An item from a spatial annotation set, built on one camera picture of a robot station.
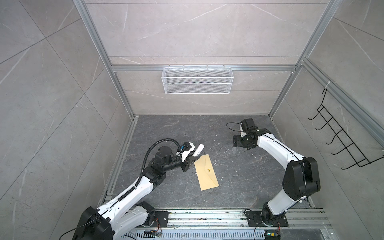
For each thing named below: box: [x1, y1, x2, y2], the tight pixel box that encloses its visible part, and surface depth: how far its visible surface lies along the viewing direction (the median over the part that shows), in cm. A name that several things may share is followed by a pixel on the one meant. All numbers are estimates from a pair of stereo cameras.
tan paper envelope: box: [194, 154, 220, 191], surface depth 90 cm
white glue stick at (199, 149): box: [193, 143, 205, 157], surface depth 70 cm
